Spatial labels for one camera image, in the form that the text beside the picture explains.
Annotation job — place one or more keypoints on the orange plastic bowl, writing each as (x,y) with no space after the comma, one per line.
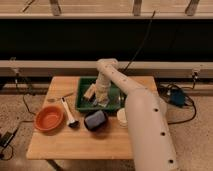
(49,118)

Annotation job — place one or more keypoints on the light blue towel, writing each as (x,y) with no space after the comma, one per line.
(104,103)

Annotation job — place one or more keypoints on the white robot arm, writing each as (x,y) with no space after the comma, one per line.
(151,143)

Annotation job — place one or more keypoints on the black power adapter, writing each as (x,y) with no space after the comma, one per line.
(5,140)

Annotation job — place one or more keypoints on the blue device on floor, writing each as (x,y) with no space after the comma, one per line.
(177,98)

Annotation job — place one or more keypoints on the green plastic tray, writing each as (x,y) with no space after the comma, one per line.
(116,97)

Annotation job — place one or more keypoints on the dark blue round container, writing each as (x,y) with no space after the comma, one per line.
(95,120)

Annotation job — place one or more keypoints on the white paper cup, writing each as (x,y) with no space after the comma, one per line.
(121,117)

